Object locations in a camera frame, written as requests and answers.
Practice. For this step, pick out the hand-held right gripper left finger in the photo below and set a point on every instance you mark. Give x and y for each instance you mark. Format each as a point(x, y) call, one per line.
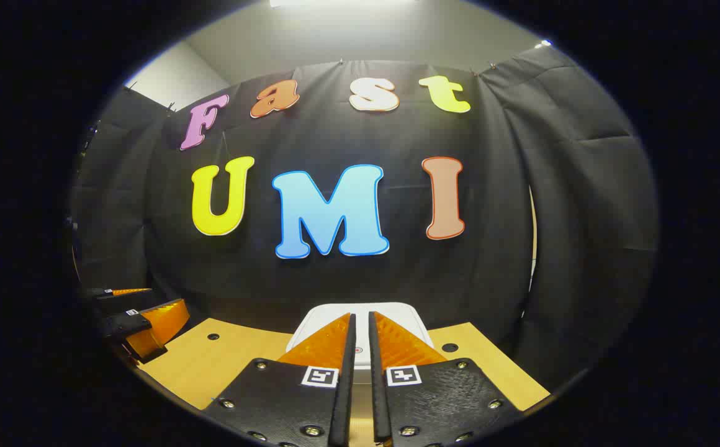
point(344, 397)

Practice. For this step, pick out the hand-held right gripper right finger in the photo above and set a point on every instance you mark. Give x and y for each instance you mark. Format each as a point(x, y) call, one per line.
point(380, 397)

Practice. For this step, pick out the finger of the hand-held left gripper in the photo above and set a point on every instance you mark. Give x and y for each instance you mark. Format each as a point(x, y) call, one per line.
point(102, 293)
point(121, 324)

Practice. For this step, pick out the white desktop garbage bin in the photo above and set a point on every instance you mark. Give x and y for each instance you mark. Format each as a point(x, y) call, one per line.
point(362, 323)

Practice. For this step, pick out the wooden desktop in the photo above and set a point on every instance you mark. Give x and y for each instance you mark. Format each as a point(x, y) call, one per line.
point(223, 366)

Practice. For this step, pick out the black backdrop cloth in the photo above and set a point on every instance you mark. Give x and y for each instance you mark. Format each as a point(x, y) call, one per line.
point(397, 279)

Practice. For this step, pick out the ceiling light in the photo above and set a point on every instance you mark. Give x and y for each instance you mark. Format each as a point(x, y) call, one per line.
point(341, 2)

